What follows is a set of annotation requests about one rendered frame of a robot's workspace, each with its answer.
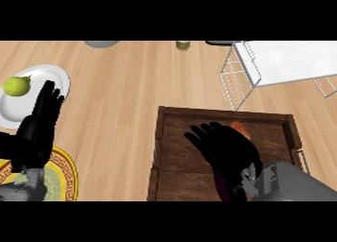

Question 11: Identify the white oval plate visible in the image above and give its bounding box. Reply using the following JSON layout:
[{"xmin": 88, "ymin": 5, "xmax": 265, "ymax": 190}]
[{"xmin": 0, "ymin": 64, "xmax": 73, "ymax": 130}]

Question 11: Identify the yellow ornate patterned plate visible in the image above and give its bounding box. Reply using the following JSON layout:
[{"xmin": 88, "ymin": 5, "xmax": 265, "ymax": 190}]
[{"xmin": 0, "ymin": 146, "xmax": 80, "ymax": 202}]

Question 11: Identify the orange carrot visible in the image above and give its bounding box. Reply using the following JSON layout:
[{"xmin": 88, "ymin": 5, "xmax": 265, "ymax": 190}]
[{"xmin": 230, "ymin": 120, "xmax": 255, "ymax": 140}]

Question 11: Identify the brown wooden tray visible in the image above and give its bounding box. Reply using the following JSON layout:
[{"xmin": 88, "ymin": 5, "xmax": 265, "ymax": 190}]
[{"xmin": 147, "ymin": 106, "xmax": 303, "ymax": 202}]

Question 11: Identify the green pear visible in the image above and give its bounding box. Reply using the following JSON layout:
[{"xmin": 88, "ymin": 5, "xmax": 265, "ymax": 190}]
[{"xmin": 2, "ymin": 75, "xmax": 35, "ymax": 97}]

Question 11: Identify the olive green jar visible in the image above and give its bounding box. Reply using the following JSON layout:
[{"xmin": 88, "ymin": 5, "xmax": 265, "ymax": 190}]
[{"xmin": 175, "ymin": 40, "xmax": 194, "ymax": 52}]

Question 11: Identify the grey bowl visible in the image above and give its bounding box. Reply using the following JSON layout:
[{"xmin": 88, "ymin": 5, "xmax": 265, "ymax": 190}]
[{"xmin": 85, "ymin": 40, "xmax": 122, "ymax": 49}]

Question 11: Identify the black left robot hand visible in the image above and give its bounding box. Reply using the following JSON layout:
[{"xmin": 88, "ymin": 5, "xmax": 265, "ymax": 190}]
[{"xmin": 0, "ymin": 79, "xmax": 67, "ymax": 174}]

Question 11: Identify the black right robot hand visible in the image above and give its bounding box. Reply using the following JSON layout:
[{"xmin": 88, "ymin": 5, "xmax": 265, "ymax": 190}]
[{"xmin": 184, "ymin": 121, "xmax": 267, "ymax": 202}]

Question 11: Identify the black flat object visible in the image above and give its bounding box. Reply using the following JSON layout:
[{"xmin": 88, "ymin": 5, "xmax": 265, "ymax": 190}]
[{"xmin": 204, "ymin": 40, "xmax": 235, "ymax": 47}]

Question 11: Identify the white wire tiered shelf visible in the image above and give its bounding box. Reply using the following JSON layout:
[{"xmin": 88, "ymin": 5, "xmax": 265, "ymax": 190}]
[{"xmin": 221, "ymin": 40, "xmax": 337, "ymax": 112}]

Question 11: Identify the dark purple eggplant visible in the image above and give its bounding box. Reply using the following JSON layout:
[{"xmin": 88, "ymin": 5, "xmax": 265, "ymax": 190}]
[{"xmin": 215, "ymin": 171, "xmax": 238, "ymax": 202}]

